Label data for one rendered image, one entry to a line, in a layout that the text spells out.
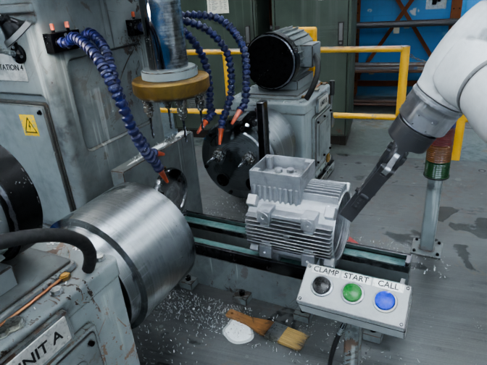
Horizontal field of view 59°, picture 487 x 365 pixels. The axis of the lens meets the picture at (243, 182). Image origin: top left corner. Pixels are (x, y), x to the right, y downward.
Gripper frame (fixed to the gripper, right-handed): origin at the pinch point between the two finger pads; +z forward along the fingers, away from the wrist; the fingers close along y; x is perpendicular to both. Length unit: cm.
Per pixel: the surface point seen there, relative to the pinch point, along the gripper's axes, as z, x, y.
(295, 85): 10, -35, -61
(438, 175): -1.2, 14.6, -33.1
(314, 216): 6.6, -5.3, 2.3
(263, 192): 11.0, -17.3, -0.8
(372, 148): 123, 9, -313
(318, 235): 9.6, -2.3, 2.7
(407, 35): 59, -30, -508
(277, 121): 14, -30, -40
